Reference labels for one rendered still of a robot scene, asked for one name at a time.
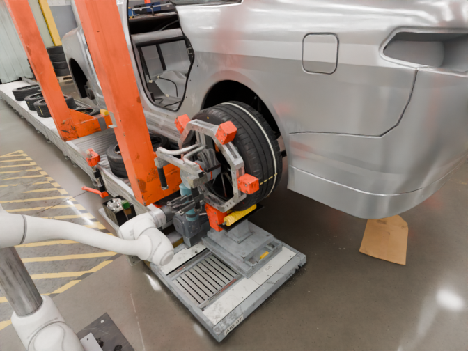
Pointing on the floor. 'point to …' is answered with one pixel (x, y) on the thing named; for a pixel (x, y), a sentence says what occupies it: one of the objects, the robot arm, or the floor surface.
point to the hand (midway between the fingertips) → (196, 196)
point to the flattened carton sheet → (386, 239)
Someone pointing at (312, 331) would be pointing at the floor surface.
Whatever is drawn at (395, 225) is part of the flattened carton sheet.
